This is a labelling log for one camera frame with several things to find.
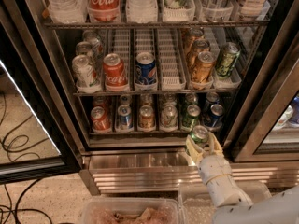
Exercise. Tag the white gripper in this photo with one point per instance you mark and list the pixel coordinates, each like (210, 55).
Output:
(214, 169)

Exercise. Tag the green soda can front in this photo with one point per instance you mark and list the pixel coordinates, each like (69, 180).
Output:
(199, 134)

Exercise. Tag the green soda can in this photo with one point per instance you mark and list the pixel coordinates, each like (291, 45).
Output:
(190, 116)
(199, 134)

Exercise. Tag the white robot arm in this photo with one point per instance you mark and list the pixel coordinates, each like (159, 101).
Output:
(233, 204)

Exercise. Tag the blue pepsi can bottom right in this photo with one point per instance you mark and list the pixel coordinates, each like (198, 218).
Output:
(214, 115)

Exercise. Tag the blue pepsi can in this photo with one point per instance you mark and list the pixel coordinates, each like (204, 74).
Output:
(125, 117)
(214, 115)

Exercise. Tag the green soda can behind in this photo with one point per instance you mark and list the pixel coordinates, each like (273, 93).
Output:
(190, 116)

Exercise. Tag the white green can bottom shelf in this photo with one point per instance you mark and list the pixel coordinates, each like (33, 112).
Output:
(169, 117)

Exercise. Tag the orange soda can bottom shelf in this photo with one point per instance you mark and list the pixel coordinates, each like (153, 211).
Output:
(146, 118)

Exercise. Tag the gold can middle shelf front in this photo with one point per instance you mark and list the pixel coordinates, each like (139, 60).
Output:
(202, 67)

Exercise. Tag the gold can shelf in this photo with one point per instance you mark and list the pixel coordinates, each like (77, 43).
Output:
(198, 46)
(202, 67)

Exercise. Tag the blue pepsi can bottom left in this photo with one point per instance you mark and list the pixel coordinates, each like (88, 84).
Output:
(125, 117)

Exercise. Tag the empty white shelf tray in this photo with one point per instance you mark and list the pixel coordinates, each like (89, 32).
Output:
(171, 68)

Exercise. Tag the green can middle shelf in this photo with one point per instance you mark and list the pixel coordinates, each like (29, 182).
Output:
(227, 59)

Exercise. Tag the blue pepsi can middle shelf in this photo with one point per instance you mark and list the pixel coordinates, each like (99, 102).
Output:
(145, 69)

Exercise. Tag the red cola can bottom shelf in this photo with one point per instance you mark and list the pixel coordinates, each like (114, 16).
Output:
(100, 119)

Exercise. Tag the red coca cola can middle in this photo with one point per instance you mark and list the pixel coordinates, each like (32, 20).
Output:
(114, 70)

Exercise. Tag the white can middle shelf front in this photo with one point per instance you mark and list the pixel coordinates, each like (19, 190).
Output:
(84, 71)

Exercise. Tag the open glass fridge door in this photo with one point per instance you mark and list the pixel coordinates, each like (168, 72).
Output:
(39, 135)

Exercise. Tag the clear bin with bubble wrap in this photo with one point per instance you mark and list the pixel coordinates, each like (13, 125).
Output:
(197, 207)

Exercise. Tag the clear bin with brown items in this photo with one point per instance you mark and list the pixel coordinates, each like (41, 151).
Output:
(131, 210)

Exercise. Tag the clear water bottle top left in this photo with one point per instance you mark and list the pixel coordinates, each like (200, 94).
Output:
(67, 11)

